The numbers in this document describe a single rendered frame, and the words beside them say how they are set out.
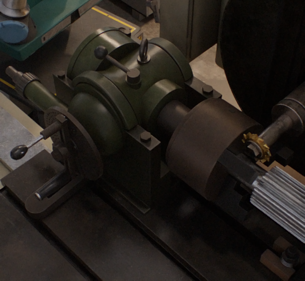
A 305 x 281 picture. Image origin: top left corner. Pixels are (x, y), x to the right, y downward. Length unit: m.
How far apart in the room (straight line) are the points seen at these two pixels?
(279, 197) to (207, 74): 2.04
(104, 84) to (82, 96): 0.07
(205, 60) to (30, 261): 2.08
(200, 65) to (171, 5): 1.71
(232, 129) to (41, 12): 1.58
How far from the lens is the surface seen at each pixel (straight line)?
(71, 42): 2.84
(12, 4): 2.19
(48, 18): 2.55
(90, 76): 1.25
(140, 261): 1.32
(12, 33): 2.24
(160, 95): 1.24
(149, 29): 3.39
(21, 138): 1.91
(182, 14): 1.47
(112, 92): 1.21
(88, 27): 2.92
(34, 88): 1.38
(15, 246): 1.37
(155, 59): 1.30
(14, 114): 2.02
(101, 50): 1.25
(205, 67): 3.17
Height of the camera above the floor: 2.16
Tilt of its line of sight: 49 degrees down
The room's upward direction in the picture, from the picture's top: straight up
